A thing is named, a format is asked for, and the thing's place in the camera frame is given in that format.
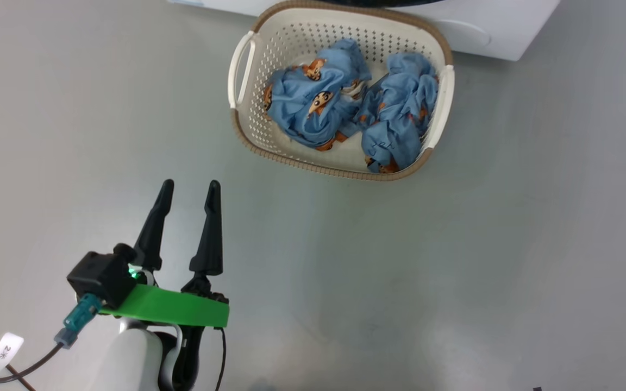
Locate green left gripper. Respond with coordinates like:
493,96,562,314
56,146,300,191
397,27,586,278
100,179,230,391

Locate blue cartoon print pyjama top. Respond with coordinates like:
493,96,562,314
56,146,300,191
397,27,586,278
262,38,372,152

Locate blue cartoon print pyjama trousers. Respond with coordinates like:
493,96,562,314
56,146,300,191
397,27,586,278
354,52,440,174

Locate cream perforated laundry basket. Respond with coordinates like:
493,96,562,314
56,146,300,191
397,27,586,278
228,0,455,181

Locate white front-load washing machine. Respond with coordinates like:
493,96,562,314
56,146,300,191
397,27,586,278
167,0,562,61

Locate round white filter cover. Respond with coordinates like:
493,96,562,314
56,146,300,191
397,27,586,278
437,19,492,51

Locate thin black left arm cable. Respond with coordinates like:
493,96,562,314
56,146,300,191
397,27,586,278
214,327,228,391

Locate left camera cable teal plug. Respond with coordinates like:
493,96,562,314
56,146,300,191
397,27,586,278
0,293,103,391

